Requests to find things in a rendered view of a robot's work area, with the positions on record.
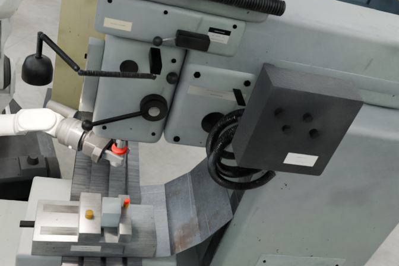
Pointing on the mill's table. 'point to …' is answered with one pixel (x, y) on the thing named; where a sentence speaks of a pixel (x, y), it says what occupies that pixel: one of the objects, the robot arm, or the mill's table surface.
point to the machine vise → (126, 225)
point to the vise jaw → (87, 198)
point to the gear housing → (164, 22)
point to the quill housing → (133, 88)
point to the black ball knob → (172, 78)
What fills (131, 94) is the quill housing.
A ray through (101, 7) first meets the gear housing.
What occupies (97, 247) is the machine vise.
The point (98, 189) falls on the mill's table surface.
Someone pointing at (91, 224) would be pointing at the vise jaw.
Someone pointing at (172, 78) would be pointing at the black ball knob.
